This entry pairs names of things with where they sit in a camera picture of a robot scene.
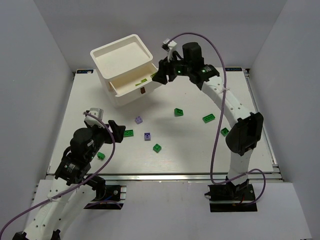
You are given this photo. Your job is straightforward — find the flat green lego plate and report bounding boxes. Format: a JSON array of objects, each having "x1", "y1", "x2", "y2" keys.
[{"x1": 123, "y1": 129, "x2": 134, "y2": 138}]

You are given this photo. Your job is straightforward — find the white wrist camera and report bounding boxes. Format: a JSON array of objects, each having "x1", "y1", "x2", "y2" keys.
[
  {"x1": 83, "y1": 107, "x2": 104, "y2": 128},
  {"x1": 161, "y1": 38, "x2": 177, "y2": 62}
]

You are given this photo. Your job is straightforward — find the small green lego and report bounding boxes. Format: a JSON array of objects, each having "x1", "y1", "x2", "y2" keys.
[
  {"x1": 96, "y1": 152, "x2": 106, "y2": 160},
  {"x1": 220, "y1": 127, "x2": 230, "y2": 137}
]

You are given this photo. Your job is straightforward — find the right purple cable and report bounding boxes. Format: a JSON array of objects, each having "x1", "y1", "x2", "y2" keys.
[{"x1": 169, "y1": 32, "x2": 267, "y2": 203}]

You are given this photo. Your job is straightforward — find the small green lego right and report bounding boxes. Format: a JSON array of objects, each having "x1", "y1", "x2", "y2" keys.
[{"x1": 220, "y1": 127, "x2": 230, "y2": 137}]

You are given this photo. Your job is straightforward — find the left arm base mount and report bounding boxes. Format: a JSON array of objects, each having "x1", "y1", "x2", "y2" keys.
[{"x1": 84, "y1": 175, "x2": 127, "y2": 210}]

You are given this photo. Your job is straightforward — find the green sloped lego brick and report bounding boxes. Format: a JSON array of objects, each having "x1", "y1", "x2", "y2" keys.
[{"x1": 174, "y1": 108, "x2": 184, "y2": 117}]

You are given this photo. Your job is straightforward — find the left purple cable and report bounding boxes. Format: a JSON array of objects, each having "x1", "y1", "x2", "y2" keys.
[{"x1": 0, "y1": 112, "x2": 117, "y2": 235}]

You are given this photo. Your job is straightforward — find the aluminium table front rail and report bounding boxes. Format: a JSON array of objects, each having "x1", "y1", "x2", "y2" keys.
[{"x1": 45, "y1": 171, "x2": 283, "y2": 181}]

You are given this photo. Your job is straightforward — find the long green lego brick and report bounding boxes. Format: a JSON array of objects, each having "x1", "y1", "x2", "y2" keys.
[{"x1": 202, "y1": 113, "x2": 216, "y2": 124}]

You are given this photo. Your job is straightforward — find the white drawer cabinet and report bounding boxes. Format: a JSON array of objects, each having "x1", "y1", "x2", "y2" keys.
[{"x1": 90, "y1": 34, "x2": 153, "y2": 104}]

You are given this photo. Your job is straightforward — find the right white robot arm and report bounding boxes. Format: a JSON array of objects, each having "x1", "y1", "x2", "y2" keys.
[{"x1": 152, "y1": 39, "x2": 264, "y2": 189}]

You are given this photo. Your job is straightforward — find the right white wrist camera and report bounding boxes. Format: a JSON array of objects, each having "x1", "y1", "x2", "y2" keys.
[{"x1": 161, "y1": 38, "x2": 177, "y2": 62}]

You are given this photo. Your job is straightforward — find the white open drawer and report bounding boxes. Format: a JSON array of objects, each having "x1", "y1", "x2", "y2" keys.
[{"x1": 108, "y1": 63, "x2": 161, "y2": 108}]

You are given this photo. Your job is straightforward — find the purple cable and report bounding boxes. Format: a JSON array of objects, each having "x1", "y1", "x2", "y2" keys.
[
  {"x1": 169, "y1": 32, "x2": 267, "y2": 203},
  {"x1": 0, "y1": 112, "x2": 117, "y2": 235}
]

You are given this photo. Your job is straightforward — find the small green lego left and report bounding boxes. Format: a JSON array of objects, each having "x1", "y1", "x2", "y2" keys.
[{"x1": 96, "y1": 152, "x2": 106, "y2": 160}]

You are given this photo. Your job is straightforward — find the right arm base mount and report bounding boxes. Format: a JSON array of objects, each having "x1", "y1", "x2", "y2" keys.
[{"x1": 204, "y1": 179, "x2": 258, "y2": 213}]

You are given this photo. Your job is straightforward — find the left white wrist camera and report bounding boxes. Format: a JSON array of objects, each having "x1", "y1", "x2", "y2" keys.
[{"x1": 83, "y1": 107, "x2": 104, "y2": 128}]

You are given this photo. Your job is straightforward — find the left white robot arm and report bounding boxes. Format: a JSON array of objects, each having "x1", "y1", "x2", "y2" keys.
[{"x1": 13, "y1": 118, "x2": 126, "y2": 240}]

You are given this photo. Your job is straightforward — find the purple studded lego brick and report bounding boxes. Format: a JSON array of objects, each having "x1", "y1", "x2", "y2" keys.
[{"x1": 134, "y1": 116, "x2": 143, "y2": 124}]

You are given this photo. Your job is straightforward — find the purple upside-down lego brick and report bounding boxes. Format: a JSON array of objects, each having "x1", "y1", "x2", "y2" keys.
[{"x1": 144, "y1": 132, "x2": 151, "y2": 141}]

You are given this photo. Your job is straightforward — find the green square lego brick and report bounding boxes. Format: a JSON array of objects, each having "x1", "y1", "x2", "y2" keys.
[{"x1": 152, "y1": 143, "x2": 162, "y2": 153}]

